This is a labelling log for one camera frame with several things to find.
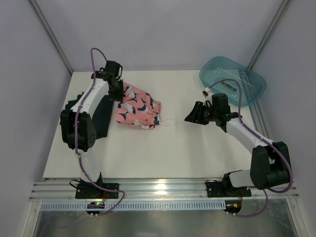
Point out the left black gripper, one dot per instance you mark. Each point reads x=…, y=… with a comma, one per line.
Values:
x=118, y=90

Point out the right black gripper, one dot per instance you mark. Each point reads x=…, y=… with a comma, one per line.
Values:
x=202, y=113

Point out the pink patterned shorts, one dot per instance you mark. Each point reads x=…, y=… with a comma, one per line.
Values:
x=138, y=109

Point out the navy blue shorts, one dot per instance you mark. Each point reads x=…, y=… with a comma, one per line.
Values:
x=102, y=117

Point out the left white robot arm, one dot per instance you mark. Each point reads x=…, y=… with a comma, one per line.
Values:
x=77, y=126

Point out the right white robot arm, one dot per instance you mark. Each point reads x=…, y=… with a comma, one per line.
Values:
x=270, y=163

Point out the teal plastic basin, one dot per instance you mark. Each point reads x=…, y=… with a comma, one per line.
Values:
x=239, y=83

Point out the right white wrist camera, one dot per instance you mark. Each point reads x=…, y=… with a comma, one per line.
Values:
x=207, y=92

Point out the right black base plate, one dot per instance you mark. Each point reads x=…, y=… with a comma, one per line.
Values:
x=220, y=189

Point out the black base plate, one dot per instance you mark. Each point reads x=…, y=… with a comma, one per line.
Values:
x=86, y=190
x=220, y=189

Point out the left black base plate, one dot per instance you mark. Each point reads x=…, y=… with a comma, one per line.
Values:
x=86, y=190

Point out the aluminium rail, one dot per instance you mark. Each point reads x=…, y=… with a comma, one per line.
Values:
x=135, y=189

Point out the slotted cable duct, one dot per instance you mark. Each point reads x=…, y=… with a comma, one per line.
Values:
x=145, y=205

